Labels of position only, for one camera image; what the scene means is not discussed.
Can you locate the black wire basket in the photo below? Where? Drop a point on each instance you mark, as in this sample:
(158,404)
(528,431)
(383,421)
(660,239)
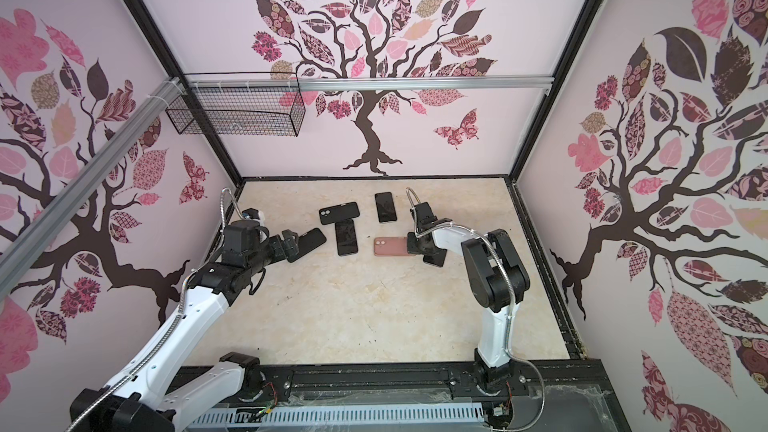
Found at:
(263,106)

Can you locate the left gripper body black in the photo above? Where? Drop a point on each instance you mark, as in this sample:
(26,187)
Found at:
(276,250)

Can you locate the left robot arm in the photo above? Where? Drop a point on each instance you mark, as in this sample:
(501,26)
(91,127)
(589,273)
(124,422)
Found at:
(139,397)

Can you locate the pink phone case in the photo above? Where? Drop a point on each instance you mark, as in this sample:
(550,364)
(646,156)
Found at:
(390,247)

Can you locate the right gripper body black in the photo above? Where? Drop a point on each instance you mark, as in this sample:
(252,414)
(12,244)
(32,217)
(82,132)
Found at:
(415,246)

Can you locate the back aluminium rail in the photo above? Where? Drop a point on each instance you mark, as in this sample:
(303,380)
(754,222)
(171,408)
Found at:
(380,84)

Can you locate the dark phone screen up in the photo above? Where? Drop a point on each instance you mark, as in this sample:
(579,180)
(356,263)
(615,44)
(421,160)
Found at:
(346,238)

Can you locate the left aluminium rail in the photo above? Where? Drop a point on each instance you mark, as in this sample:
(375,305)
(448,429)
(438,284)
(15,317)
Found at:
(19,257)

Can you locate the purple phone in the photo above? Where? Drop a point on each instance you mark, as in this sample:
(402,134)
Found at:
(436,259)

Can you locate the small black phone case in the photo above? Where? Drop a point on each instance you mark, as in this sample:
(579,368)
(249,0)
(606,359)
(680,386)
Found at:
(338,213)

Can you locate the large black phone case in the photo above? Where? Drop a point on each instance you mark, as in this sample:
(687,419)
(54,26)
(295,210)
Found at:
(310,241)

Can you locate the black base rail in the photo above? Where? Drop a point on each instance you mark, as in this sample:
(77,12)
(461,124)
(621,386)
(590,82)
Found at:
(573,394)

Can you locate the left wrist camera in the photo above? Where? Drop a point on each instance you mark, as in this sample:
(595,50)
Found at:
(254,214)

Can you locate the aluminium rail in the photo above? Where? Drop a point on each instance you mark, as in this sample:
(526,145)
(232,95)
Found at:
(19,257)
(380,84)

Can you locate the white slotted cable duct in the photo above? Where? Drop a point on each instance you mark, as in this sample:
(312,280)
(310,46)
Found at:
(350,415)

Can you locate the silver-edged black phone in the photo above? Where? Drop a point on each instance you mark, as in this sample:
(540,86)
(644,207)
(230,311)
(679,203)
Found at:
(385,206)

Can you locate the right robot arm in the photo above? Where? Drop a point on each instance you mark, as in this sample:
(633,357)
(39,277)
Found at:
(497,279)

